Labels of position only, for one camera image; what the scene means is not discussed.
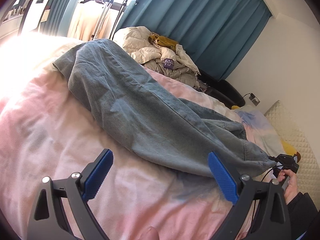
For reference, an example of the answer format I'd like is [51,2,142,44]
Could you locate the blue denim jeans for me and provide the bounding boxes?
[53,40,275,177]

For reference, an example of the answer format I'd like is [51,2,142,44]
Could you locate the black sleeve right forearm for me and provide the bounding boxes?
[287,192,319,240]

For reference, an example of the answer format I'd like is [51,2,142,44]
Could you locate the person's right hand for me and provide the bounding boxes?
[277,170,299,204]

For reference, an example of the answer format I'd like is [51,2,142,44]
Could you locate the yellow plush toy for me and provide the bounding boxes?
[231,104,302,160]

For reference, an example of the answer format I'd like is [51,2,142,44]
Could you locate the pastel pillow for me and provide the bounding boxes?
[235,104,286,158]

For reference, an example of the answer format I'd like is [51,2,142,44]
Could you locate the pastel tie-dye bed sheet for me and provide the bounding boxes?
[0,33,286,240]

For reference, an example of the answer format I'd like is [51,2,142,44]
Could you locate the black sofa chair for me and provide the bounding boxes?
[198,70,245,109]

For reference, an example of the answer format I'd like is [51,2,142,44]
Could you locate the cream puffer jacket pile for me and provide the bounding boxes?
[113,26,200,88]

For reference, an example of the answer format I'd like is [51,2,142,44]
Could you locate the teal curtain right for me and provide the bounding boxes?
[118,0,271,80]

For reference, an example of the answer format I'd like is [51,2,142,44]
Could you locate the mustard yellow garment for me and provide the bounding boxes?
[148,33,179,51]

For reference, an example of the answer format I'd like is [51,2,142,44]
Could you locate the white dressing table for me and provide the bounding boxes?
[0,9,50,43]

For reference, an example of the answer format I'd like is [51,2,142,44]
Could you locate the beige covered table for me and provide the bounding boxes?
[67,1,118,41]

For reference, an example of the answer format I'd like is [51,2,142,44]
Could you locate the wall power socket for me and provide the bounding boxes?
[249,93,260,106]

